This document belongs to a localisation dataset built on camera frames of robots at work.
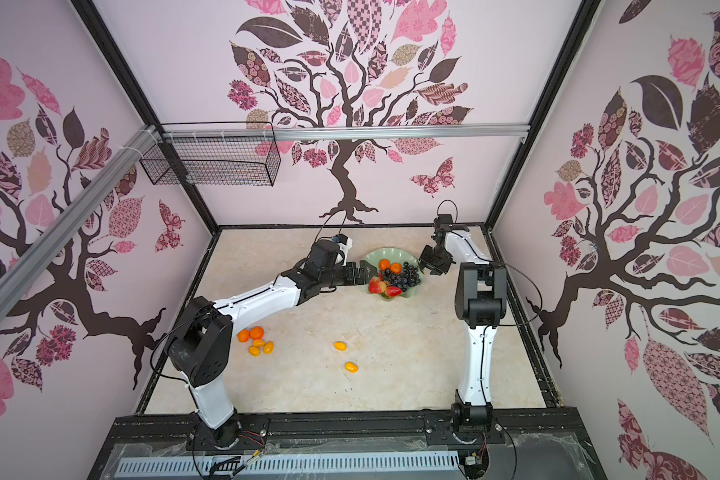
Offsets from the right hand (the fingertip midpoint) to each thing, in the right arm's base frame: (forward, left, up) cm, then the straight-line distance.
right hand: (427, 264), depth 103 cm
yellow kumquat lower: (-35, +26, -3) cm, 44 cm away
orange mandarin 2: (0, +15, 0) cm, 15 cm away
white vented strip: (-57, +58, -7) cm, 82 cm away
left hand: (-12, +21, +11) cm, 27 cm away
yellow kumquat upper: (-29, +30, -3) cm, 41 cm away
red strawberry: (-11, +19, +2) cm, 22 cm away
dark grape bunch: (-9, +9, +4) cm, 14 cm away
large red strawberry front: (-12, +13, +1) cm, 18 cm away
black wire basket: (+45, +84, +14) cm, 96 cm away
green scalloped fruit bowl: (+4, +11, 0) cm, 11 cm away
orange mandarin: (-1, +11, -1) cm, 11 cm away
